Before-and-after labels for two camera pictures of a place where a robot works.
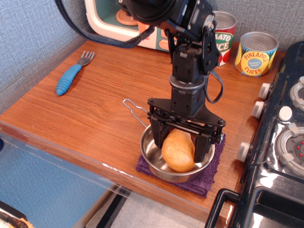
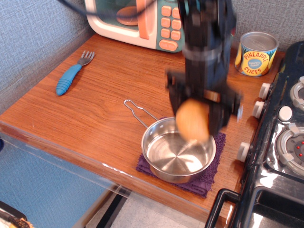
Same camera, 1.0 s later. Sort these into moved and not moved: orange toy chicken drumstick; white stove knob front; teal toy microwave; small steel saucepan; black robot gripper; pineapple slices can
Moved: orange toy chicken drumstick; black robot gripper
Not moved: white stove knob front; teal toy microwave; small steel saucepan; pineapple slices can
